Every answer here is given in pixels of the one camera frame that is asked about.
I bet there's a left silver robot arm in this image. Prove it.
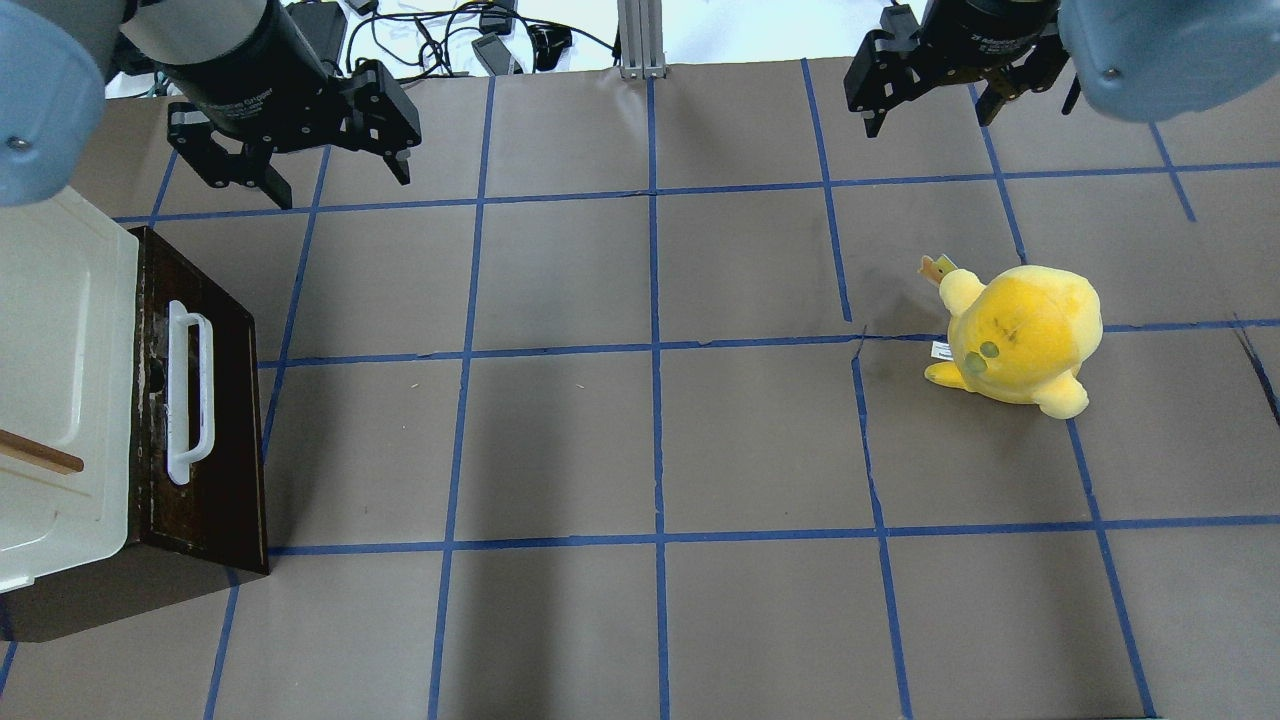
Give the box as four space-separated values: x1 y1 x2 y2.
1 1 422 209

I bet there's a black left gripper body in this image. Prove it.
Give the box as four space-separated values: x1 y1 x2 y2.
152 1 340 155

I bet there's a white drawer handle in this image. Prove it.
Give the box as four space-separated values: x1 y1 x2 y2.
165 300 218 487

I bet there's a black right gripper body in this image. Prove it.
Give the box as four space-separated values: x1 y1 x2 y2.
846 1 1069 106

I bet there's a black laptop charger brick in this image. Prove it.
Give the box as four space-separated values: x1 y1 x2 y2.
284 1 347 70

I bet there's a yellow plush toy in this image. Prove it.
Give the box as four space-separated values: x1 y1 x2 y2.
919 255 1105 420

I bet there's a wooden stick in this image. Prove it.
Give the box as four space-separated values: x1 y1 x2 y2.
0 429 84 475

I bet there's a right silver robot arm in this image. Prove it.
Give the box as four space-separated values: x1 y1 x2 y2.
844 1 1279 138

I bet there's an aluminium frame post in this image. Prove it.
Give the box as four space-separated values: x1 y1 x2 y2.
616 0 668 81

